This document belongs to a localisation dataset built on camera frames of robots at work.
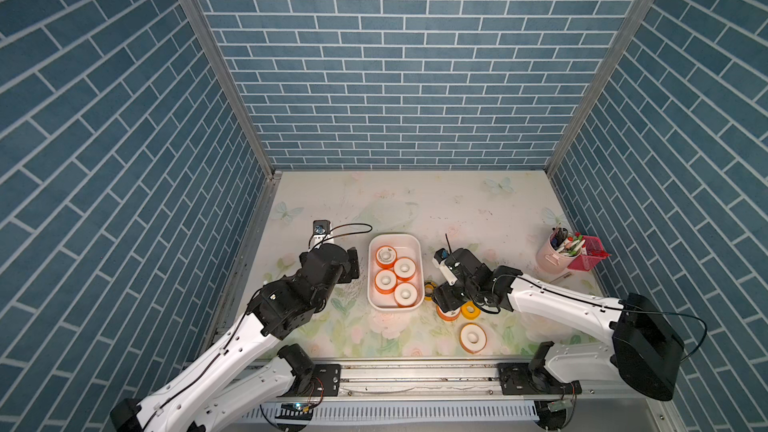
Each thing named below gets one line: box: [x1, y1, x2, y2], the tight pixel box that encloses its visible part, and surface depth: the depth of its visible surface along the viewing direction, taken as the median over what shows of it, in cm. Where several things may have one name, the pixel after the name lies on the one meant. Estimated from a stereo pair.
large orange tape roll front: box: [459, 323, 488, 354], surface depth 81 cm
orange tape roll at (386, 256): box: [375, 245, 398, 269], surface depth 96 cm
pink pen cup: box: [536, 234, 582, 274], surface depth 89 cm
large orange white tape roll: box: [374, 268, 398, 295], surface depth 90 cm
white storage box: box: [367, 233, 425, 312], surface depth 92 cm
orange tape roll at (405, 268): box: [394, 256, 417, 281], surface depth 94 cm
